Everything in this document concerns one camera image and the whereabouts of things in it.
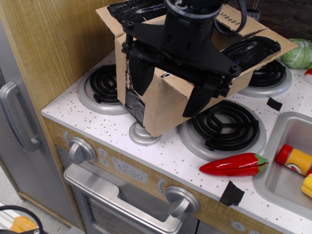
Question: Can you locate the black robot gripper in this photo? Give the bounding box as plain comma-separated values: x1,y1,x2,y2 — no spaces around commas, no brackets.
122,0,241,117

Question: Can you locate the small brown cardboard box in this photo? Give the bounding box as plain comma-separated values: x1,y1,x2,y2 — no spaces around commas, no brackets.
96,7,297,137

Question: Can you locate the small silver centre burner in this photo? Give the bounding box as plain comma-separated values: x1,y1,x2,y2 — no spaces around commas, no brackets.
129,122,162,146

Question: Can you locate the left black burner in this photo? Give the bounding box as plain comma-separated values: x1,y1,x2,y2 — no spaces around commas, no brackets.
78,64,128,116

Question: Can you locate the black burner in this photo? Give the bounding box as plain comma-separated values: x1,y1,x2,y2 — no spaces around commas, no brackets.
78,64,128,116
238,59,292,98
178,100,267,161

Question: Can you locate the front right black burner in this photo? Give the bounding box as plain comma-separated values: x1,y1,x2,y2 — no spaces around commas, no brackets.
178,100,267,161

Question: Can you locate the oven clock display panel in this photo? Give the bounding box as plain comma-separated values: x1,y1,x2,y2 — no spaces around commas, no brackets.
112,157,149,184

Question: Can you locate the black tape piece back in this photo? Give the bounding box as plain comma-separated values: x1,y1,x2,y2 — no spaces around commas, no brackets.
267,97,283,111

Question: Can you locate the black tape piece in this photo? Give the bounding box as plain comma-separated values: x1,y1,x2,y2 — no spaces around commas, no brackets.
267,97,283,111
219,181,245,206

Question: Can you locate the back right black burner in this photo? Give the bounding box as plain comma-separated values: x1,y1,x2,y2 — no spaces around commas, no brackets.
238,59,292,98

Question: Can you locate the red toy chili pepper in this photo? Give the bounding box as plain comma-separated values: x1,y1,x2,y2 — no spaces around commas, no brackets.
199,153,269,176

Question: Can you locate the left silver oven knob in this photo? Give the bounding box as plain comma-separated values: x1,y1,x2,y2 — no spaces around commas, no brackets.
69,136,97,165

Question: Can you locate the silver oven knob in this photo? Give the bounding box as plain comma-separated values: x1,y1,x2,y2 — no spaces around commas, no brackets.
69,136,97,165
165,186,200,217

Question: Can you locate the right silver oven knob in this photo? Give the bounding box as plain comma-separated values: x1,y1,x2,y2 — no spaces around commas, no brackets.
165,186,200,217

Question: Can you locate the black tape piece front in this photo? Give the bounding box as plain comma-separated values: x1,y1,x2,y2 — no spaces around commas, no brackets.
219,181,245,206

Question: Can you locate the green toy cabbage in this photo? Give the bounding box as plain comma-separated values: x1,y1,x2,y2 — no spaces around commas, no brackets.
281,39,312,69

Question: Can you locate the red white toy food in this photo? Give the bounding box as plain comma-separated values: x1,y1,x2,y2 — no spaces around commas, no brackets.
304,68,312,85

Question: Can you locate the red yellow toy bottle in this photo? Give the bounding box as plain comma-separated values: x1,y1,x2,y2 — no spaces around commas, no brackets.
275,144,312,176

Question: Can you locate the silver toy sink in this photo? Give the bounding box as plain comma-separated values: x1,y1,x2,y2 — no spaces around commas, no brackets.
254,112,312,219

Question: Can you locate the yellow toy corn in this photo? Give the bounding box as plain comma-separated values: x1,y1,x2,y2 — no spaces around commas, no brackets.
301,174,312,198

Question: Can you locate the orange object on floor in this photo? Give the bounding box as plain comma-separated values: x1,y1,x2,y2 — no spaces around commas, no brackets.
9,216,37,233

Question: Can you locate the silver oven door handle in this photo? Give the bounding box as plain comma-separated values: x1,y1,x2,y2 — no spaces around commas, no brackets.
64,164,183,234

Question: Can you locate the grey fridge door handle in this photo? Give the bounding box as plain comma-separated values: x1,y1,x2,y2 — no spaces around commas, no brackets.
0,81,41,153

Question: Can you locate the black cable loop floor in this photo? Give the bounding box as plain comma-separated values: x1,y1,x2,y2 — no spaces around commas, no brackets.
0,205,44,234

